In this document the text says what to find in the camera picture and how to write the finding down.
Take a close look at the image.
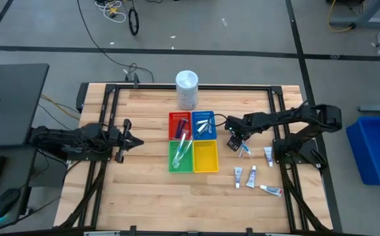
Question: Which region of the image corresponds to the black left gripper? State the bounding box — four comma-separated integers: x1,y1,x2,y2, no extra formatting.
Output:
102,119,145,164

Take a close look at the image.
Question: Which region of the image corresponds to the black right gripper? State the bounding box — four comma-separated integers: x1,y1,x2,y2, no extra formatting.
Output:
226,113,255,153

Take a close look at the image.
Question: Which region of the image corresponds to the purple razor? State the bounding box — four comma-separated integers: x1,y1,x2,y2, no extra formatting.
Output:
178,117,190,139
174,119,185,140

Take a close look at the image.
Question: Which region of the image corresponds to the teal toothbrush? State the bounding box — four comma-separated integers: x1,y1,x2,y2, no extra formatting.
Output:
172,132,188,169

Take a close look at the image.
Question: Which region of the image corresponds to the blue plastic basket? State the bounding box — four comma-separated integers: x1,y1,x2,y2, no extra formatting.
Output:
191,110,217,141

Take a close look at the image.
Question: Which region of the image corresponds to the yellow plastic basket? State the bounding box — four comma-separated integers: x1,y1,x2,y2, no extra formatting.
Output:
192,140,220,174

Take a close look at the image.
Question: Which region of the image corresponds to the green plastic basket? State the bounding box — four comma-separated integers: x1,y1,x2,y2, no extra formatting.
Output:
168,140,194,174

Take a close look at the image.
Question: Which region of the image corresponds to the red plastic basket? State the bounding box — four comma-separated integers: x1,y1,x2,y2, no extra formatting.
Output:
168,111,192,141

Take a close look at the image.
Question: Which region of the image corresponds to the white wipes canister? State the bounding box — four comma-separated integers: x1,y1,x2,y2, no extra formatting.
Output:
175,69,200,111

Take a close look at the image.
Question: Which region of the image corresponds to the dark keyboard desk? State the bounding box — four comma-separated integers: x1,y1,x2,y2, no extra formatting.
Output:
0,144,39,227

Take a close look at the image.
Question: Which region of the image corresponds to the black computer mouse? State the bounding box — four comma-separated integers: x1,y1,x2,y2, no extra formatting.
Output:
0,187,22,220

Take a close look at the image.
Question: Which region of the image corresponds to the blue plastic bin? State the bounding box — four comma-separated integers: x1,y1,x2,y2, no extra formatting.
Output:
345,115,380,186

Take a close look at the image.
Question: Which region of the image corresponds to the grey metal floor bar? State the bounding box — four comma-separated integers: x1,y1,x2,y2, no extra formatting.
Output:
357,104,380,113

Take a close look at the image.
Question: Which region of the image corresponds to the grey table stand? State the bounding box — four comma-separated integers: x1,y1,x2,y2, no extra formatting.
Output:
328,0,380,29

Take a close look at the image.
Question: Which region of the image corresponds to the black aluminium frame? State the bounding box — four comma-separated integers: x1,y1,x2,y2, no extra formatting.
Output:
55,82,334,236

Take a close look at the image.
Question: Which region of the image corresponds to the yellow cable pair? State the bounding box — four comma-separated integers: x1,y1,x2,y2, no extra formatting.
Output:
39,94,81,121

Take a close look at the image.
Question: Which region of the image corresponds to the long black floor cable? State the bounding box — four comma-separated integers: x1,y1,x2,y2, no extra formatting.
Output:
76,0,155,83

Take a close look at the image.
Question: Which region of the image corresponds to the silver aluminium rail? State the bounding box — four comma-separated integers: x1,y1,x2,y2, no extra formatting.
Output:
83,230,121,236

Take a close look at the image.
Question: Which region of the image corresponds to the black coiled cable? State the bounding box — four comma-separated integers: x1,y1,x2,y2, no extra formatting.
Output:
127,7,140,37

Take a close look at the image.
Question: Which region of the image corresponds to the white coiled cable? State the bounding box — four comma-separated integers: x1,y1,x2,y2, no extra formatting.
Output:
93,0,127,24

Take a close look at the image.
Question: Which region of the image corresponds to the yellow floor cable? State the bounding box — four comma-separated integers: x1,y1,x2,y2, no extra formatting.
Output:
326,0,355,34

